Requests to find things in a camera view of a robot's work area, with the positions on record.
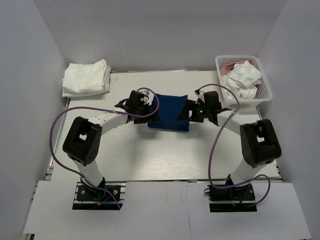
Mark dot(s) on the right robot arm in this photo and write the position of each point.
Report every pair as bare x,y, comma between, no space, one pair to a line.
259,142

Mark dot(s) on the blue Mickey print t-shirt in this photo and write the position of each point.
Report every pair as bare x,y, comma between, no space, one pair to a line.
169,108

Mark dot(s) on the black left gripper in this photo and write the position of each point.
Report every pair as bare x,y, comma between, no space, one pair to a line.
145,119

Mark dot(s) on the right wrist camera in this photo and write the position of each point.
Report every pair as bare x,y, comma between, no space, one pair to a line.
200,97

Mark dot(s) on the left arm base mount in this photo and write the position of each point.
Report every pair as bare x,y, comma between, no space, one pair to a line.
86,198

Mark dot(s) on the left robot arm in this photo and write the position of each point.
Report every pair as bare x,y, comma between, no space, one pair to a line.
83,139

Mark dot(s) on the white plastic basket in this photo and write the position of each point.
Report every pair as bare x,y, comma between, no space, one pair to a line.
263,93

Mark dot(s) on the pink t-shirt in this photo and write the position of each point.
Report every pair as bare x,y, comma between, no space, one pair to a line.
241,68

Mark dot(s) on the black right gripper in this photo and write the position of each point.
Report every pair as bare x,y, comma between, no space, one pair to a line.
191,105

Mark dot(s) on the crumpled white t-shirt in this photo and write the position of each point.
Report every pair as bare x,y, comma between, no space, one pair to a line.
242,86

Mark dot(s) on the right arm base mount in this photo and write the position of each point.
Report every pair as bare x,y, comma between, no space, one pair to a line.
231,200

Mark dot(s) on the folded white t-shirt stack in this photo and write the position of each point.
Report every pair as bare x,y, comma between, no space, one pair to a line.
84,80

